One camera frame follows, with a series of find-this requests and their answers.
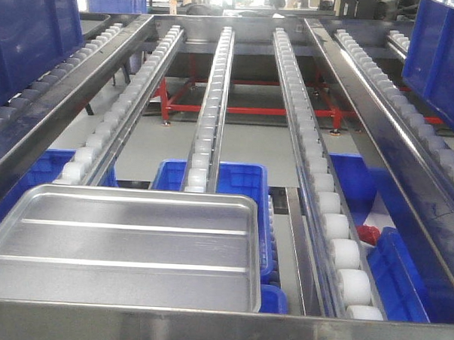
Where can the far left roller track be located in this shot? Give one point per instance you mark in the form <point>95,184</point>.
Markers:
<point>14,107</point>

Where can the left white roller track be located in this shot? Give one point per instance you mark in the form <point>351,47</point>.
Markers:
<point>116,126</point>

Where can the blue bin below centre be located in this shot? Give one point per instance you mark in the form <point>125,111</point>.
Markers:
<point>245,186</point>

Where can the blue bin upper left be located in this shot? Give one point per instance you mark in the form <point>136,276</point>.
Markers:
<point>35,35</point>

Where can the steel flow rack frame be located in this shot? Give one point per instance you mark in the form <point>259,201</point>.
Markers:
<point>381,135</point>

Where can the right white roller track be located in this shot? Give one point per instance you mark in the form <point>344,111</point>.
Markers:
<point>340,274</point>

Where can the blue bin below right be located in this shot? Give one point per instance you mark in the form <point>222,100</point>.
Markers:
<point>411,286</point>

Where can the blue bin upper right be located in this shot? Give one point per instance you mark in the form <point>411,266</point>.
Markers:
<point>429,66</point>

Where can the white roller track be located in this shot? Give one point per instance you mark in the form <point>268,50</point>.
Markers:
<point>116,126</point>
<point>340,274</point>
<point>203,161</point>

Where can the far right roller track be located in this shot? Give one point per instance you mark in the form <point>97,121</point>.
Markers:
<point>372,73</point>

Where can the blue bin below left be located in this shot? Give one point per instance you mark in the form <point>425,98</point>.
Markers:
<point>21,170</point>

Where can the small silver ribbed tray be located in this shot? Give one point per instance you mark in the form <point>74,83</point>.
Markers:
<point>140,248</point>

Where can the dark tray far left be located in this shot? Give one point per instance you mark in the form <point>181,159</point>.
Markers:
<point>93,24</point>

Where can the distant blue crate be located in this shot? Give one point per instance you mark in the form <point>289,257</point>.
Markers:
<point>117,6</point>

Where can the blue bin below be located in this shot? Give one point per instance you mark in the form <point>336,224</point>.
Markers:
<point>245,186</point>
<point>411,286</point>
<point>21,170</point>

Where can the red steel floor frame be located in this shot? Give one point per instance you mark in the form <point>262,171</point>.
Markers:
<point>254,92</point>

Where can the middle white roller track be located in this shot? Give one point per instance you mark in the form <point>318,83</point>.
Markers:
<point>203,161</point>

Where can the red object in bin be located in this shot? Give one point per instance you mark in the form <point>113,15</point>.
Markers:
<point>368,234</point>

